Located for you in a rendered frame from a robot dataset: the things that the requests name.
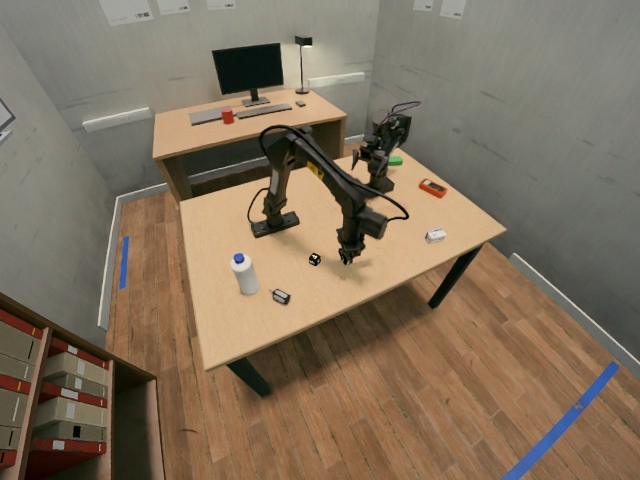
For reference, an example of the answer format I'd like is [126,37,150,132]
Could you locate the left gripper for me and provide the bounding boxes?
[351,135,389,178]

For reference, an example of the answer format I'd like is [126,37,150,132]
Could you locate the small white and blue box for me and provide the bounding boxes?
[425,228,446,244]

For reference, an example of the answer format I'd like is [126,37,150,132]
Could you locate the white bottle with blue cap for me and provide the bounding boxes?
[230,253,260,295]

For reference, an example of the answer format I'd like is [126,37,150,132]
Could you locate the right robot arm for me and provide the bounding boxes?
[250,133,388,243]

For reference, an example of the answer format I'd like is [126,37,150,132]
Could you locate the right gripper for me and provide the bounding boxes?
[336,226,366,263]

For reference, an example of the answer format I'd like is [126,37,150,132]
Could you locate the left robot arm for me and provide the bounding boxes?
[363,110,412,192]

